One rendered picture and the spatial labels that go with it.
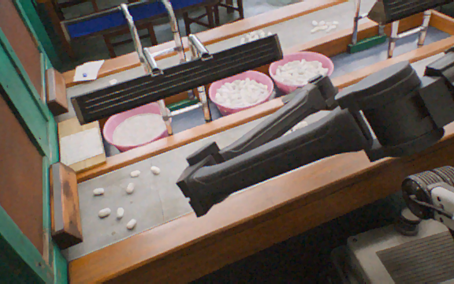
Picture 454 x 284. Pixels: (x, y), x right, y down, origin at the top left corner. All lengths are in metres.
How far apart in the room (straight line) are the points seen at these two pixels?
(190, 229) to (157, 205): 0.17
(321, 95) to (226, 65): 0.32
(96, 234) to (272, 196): 0.53
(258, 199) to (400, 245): 0.53
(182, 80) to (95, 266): 0.56
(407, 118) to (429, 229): 1.00
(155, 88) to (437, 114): 0.76
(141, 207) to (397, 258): 0.84
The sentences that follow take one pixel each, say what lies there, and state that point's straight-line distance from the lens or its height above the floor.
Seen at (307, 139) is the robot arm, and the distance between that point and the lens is 0.55.
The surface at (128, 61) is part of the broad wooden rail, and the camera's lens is 1.97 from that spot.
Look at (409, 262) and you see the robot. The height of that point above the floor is 0.48.
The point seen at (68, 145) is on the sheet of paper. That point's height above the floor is 0.78.
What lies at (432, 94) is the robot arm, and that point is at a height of 1.35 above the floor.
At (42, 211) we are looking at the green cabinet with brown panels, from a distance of 1.17.
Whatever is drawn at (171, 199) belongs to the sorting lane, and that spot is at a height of 0.74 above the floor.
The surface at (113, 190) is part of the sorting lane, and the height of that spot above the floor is 0.74.
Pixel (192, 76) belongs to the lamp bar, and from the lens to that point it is 1.10.
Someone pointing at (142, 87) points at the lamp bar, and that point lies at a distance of 1.09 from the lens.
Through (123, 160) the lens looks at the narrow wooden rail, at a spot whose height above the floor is 0.76.
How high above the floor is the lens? 1.64
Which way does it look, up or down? 41 degrees down
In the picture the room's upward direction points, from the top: 10 degrees counter-clockwise
